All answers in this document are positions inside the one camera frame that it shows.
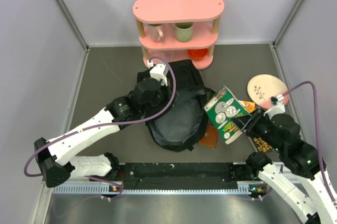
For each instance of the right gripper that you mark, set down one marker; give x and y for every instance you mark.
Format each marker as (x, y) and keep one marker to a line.
(255, 116)

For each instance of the green treehouse paperback book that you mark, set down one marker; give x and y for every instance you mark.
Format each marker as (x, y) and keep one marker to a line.
(221, 109)

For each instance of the black student backpack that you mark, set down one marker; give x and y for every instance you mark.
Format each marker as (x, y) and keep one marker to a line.
(185, 122)

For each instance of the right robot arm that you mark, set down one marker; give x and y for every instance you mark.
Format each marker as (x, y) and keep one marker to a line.
(318, 203)

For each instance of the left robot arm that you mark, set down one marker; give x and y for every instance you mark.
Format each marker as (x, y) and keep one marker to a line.
(59, 158)

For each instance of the orange paperback book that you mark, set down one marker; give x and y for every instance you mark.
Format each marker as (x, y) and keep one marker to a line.
(249, 106)

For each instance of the black yellow treehouse book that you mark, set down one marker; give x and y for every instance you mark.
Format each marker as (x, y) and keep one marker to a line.
(260, 145)

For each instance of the brown leather wallet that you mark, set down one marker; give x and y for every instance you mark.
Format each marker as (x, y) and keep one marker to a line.
(210, 137)

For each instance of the cream and pink plate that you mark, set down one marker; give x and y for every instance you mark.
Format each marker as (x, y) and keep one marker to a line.
(262, 87)

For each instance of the orange bowl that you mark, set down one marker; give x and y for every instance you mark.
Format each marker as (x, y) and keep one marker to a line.
(197, 54)

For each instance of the pink mug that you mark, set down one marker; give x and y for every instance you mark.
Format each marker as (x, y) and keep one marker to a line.
(157, 32)

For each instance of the green mug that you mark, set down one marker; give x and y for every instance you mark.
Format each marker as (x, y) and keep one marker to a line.
(183, 31)

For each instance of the pink three-tier shelf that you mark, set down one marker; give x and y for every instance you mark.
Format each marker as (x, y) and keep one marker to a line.
(205, 15)

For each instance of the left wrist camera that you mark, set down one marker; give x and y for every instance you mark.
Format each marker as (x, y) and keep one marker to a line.
(158, 71)

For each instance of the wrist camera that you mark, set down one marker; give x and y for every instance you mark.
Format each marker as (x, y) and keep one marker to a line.
(158, 71)
(277, 106)

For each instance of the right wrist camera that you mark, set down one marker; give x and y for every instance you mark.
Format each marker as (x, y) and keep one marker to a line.
(277, 106)

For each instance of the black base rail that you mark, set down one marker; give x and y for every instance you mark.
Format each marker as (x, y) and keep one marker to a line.
(182, 176)

